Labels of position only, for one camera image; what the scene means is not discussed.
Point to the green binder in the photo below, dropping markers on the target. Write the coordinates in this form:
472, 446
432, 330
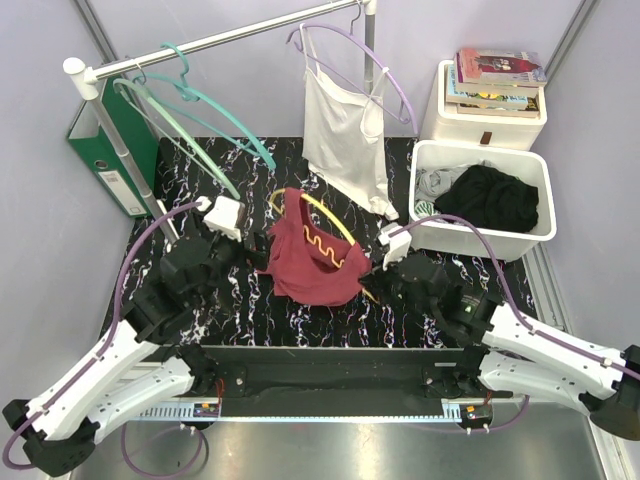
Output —
90, 142

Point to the black marbled mat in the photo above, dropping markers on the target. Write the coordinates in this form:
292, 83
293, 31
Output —
251, 314

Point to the purple hanger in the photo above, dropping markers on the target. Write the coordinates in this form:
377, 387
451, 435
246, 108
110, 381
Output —
380, 65

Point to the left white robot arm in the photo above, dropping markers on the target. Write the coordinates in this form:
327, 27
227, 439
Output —
62, 427

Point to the green patterned garment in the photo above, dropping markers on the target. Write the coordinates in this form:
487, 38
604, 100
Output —
425, 209

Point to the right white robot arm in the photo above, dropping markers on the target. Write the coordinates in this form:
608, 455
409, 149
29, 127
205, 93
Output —
505, 350

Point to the yellow hanger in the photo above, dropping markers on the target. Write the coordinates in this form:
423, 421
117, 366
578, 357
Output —
314, 239

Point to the middle book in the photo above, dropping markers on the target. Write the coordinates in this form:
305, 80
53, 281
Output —
455, 94

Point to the silver clothes rail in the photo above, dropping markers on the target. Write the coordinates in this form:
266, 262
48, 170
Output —
85, 79

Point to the grey garment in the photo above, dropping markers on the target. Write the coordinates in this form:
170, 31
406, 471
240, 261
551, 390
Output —
430, 184

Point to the bottom book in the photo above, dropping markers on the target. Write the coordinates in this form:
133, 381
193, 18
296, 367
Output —
493, 108

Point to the white tank top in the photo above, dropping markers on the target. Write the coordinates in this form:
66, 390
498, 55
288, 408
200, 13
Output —
343, 139

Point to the black garment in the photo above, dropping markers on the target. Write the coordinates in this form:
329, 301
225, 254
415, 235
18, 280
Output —
488, 198

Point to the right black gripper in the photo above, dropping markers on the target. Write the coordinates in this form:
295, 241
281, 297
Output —
379, 279

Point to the teal hanger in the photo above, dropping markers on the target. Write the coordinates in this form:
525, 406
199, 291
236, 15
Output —
189, 94

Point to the top pink book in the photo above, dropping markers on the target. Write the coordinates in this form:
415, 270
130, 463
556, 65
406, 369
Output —
500, 67

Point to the white laundry bin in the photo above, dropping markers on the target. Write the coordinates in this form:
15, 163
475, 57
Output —
446, 237

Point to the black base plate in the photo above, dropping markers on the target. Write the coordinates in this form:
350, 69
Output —
432, 373

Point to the light green hanger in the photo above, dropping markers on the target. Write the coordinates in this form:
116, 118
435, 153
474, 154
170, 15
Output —
124, 87

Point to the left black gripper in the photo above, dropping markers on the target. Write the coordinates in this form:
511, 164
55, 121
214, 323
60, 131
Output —
257, 258

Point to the dark red tank top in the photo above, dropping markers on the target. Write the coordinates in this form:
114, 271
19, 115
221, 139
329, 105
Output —
299, 271

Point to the white storage box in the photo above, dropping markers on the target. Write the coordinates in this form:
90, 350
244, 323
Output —
443, 122

